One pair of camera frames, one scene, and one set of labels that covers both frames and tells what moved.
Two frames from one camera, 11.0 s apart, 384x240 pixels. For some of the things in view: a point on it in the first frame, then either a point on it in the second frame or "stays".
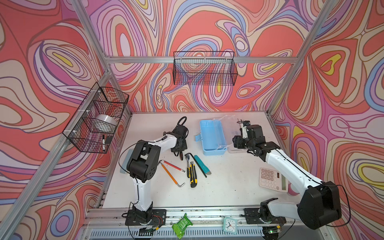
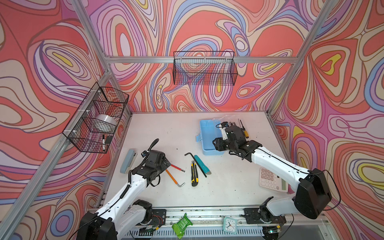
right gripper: [237, 142] to [218, 142]
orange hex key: [170, 175] stays
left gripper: [184, 147] to [162, 164]
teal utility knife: [205, 169] stays
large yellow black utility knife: [193, 181] stays
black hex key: [195, 161] stays
